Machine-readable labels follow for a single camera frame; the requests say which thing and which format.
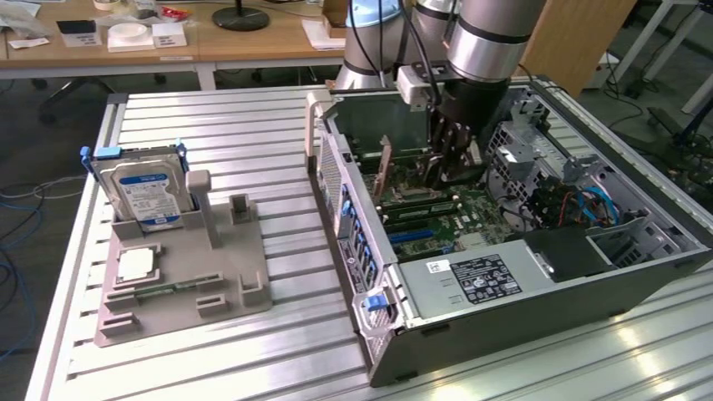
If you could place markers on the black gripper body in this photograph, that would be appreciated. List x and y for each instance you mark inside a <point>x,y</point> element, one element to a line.
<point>473,102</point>

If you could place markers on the green graphics card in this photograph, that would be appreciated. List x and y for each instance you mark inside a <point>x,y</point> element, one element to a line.
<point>382,167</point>

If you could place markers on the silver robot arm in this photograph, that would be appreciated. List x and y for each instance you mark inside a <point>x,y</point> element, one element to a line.
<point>490,50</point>

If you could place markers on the metal disk bay cage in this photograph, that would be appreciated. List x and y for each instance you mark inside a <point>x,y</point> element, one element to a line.
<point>514,167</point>

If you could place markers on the CPU socket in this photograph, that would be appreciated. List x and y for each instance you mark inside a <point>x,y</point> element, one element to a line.
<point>409,194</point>

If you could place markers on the green motherboard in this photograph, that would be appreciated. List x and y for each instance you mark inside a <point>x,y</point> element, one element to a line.
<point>473,213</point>

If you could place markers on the green RAM stick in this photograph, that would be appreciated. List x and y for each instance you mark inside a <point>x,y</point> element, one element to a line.
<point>166,289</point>
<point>417,211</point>

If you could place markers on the blue expansion slot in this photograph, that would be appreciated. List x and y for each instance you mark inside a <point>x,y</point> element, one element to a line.
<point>409,237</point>

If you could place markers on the wooden cabinet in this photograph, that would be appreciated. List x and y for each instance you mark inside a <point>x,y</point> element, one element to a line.
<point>585,42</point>

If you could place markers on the grey power supply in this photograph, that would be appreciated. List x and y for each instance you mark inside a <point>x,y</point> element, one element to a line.
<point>478,284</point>

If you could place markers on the white paper stack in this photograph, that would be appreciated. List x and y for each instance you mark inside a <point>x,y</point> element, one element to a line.
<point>322,35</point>

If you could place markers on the cardboard box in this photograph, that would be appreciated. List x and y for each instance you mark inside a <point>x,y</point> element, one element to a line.
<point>335,12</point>

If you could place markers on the blue case latch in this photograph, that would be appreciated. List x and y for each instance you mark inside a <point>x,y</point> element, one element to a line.
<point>374,303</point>

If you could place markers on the wooden desk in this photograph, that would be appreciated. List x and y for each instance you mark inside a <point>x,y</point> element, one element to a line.
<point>250,42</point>

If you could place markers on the grey open PC case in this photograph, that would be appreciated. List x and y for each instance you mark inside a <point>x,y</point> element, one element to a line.
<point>501,334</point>

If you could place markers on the black round lamp base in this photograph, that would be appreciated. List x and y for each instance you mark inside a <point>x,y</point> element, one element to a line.
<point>239,18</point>

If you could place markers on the hard disk with blue caddy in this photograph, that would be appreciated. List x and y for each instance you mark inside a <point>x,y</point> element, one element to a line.
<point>146,196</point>

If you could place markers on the plain white box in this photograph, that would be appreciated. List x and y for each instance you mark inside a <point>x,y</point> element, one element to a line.
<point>167,35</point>

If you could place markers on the red packet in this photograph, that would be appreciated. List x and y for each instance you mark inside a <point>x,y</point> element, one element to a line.
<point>171,13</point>

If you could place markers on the grey parts rack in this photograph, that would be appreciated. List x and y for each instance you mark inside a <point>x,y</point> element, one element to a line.
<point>189,309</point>

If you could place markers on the silver CPU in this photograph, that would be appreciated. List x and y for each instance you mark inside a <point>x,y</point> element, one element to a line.
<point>135,264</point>

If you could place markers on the white box with round dish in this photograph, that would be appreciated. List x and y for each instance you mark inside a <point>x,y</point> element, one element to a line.
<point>129,37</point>

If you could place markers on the white box with black lid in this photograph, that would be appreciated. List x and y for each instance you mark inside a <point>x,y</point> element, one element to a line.
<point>78,32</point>

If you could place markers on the white paper label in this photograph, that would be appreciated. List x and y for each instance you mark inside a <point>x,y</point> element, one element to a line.
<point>28,42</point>

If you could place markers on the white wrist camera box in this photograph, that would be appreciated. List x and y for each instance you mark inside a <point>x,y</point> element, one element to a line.
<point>413,85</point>

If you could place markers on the white table frame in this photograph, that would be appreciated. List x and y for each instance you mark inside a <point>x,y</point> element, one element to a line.
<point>667,37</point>

